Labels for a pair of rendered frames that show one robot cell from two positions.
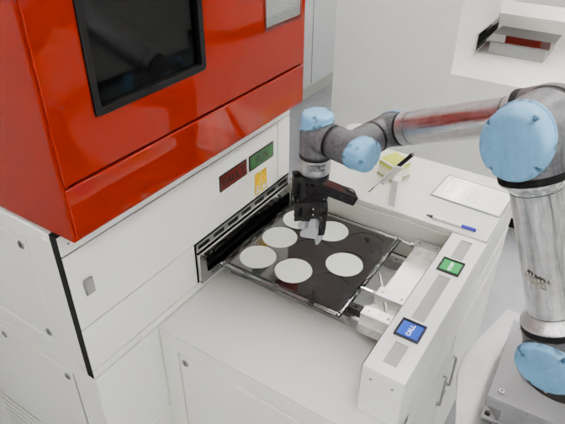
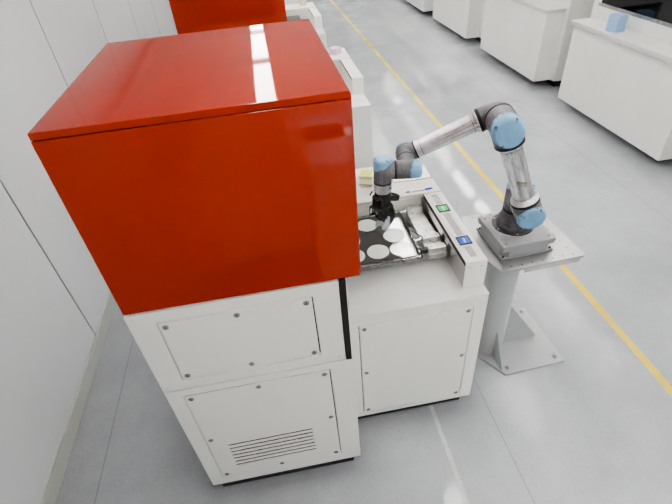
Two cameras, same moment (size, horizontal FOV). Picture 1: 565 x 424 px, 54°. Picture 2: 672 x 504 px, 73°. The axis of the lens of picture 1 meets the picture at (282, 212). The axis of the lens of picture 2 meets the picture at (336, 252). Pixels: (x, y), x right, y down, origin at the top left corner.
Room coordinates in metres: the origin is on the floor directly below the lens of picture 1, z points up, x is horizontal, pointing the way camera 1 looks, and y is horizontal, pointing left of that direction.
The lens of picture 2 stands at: (0.03, 1.12, 2.20)
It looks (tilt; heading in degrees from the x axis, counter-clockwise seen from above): 39 degrees down; 321
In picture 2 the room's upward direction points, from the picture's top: 5 degrees counter-clockwise
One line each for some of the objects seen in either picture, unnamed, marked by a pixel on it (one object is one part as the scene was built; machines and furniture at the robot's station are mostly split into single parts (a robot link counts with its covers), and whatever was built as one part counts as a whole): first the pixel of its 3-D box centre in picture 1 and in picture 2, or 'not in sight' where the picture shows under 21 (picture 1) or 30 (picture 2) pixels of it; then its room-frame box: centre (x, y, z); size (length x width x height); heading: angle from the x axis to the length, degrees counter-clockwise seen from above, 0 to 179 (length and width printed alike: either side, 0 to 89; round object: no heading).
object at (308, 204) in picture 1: (310, 193); (381, 204); (1.15, -0.07, 1.13); 0.09 x 0.08 x 0.12; 97
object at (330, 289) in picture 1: (312, 250); (372, 238); (1.23, -0.08, 0.90); 0.34 x 0.34 x 0.01; 57
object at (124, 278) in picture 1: (201, 221); (329, 251); (1.19, 0.21, 1.02); 0.82 x 0.03 x 0.40; 147
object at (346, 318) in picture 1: (308, 299); (391, 262); (1.09, -0.07, 0.84); 0.50 x 0.02 x 0.03; 57
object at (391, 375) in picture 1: (428, 318); (451, 235); (0.97, -0.35, 0.89); 0.55 x 0.09 x 0.14; 147
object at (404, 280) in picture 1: (402, 291); (425, 232); (1.10, -0.32, 0.87); 0.36 x 0.08 x 0.03; 147
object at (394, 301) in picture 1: (391, 299); (430, 237); (1.03, -0.27, 0.89); 0.08 x 0.03 x 0.03; 57
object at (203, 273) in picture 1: (247, 229); not in sight; (1.33, 0.10, 0.89); 0.44 x 0.02 x 0.10; 147
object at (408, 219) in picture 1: (400, 199); (373, 194); (1.50, -0.38, 0.89); 0.62 x 0.35 x 0.14; 57
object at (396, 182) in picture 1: (390, 182); not in sight; (1.37, -0.31, 1.03); 0.06 x 0.04 x 0.13; 57
